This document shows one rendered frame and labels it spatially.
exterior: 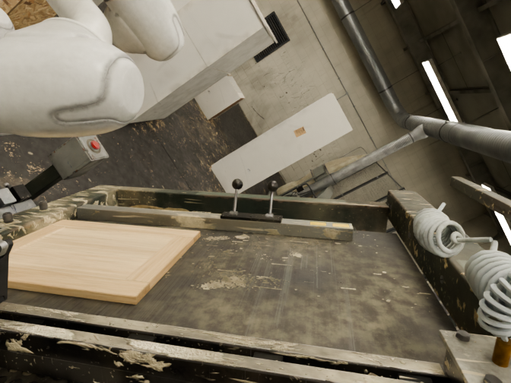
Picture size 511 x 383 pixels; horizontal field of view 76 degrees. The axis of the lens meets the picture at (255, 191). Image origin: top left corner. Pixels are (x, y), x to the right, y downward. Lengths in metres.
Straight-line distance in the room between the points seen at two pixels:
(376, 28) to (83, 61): 9.03
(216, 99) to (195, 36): 2.78
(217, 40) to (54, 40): 2.95
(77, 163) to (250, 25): 2.22
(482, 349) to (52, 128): 0.56
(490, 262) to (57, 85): 0.52
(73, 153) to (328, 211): 1.04
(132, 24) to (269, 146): 3.92
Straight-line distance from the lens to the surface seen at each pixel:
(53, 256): 0.99
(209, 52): 3.34
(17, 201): 1.42
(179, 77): 3.42
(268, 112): 9.13
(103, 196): 1.44
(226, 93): 6.01
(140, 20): 0.93
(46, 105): 0.40
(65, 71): 0.39
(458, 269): 0.74
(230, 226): 1.07
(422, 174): 9.72
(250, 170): 4.83
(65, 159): 1.54
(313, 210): 1.26
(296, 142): 4.69
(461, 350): 0.50
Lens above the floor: 1.79
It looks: 16 degrees down
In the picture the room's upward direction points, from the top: 61 degrees clockwise
